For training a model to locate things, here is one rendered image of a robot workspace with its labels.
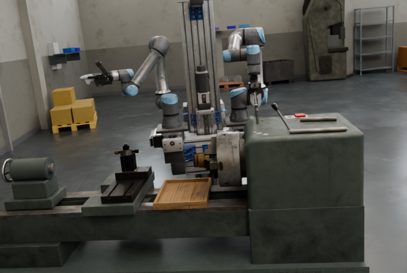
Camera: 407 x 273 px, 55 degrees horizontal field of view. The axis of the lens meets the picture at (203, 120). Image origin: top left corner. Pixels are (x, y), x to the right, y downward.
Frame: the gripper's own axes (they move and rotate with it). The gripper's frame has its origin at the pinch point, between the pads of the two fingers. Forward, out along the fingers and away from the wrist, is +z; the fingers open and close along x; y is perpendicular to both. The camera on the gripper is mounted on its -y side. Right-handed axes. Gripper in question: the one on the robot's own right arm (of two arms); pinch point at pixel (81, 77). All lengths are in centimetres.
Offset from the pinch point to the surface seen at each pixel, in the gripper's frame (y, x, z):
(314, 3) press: 18, 731, -788
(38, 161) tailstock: 40, -38, 35
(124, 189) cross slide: 52, -72, -7
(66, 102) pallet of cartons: 193, 635, -26
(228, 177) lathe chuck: 42, -102, -58
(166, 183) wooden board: 62, -58, -37
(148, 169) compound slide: 48, -60, -25
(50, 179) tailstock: 52, -39, 30
